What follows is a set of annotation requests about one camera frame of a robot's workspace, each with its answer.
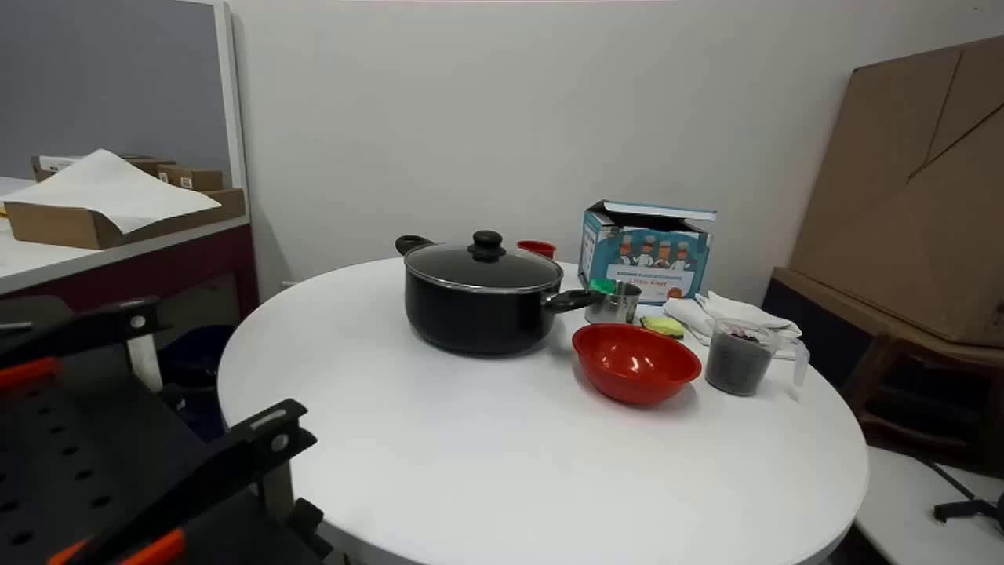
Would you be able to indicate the white cloth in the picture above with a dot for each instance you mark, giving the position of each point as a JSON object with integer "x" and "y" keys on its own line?
{"x": 733, "y": 311}

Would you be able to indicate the large brown cardboard sheet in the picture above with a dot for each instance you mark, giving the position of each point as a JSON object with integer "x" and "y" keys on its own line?
{"x": 911, "y": 208}

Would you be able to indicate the black cooking pot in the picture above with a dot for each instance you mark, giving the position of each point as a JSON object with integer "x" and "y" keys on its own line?
{"x": 472, "y": 314}

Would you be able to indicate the dark blue stool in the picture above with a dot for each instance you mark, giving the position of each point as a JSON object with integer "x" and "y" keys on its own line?
{"x": 192, "y": 367}

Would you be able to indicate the small red cup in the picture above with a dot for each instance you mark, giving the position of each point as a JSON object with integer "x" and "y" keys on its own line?
{"x": 538, "y": 251}

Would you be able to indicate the black clamp orange grip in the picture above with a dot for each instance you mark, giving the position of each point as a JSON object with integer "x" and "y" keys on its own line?
{"x": 224, "y": 459}
{"x": 95, "y": 329}

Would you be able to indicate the black star stand base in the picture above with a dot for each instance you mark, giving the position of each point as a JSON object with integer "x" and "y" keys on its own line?
{"x": 966, "y": 511}

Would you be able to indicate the gray partition board white frame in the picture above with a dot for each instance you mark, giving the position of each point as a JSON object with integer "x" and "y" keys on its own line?
{"x": 104, "y": 74}

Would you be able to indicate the yellow green sponge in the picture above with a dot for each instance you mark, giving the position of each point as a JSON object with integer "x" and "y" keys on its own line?
{"x": 665, "y": 329}

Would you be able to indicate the clear measuring cup dark contents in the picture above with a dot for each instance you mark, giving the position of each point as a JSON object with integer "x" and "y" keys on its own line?
{"x": 737, "y": 361}

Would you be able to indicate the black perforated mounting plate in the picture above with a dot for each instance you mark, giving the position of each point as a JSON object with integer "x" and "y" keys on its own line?
{"x": 63, "y": 473}

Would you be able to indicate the white paper sheet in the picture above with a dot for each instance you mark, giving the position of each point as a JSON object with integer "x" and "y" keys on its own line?
{"x": 104, "y": 191}

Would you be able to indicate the white desk dark red front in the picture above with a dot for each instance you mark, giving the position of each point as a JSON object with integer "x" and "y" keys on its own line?
{"x": 157, "y": 271}

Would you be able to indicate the small metal cup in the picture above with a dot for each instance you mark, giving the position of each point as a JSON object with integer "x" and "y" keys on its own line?
{"x": 626, "y": 302}

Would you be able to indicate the red plastic bowl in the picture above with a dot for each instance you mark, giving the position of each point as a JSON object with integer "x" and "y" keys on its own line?
{"x": 633, "y": 367}

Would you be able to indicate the brown cardboard box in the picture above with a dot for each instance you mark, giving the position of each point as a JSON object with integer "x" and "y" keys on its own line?
{"x": 192, "y": 176}

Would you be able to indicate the shallow cardboard tray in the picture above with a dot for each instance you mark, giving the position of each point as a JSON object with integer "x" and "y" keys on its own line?
{"x": 63, "y": 224}

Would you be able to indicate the glass lid with black knob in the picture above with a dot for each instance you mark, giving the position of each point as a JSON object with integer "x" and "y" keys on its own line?
{"x": 523, "y": 271}

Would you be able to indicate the blue printed carton box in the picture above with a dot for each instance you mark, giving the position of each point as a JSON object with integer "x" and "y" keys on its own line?
{"x": 648, "y": 253}

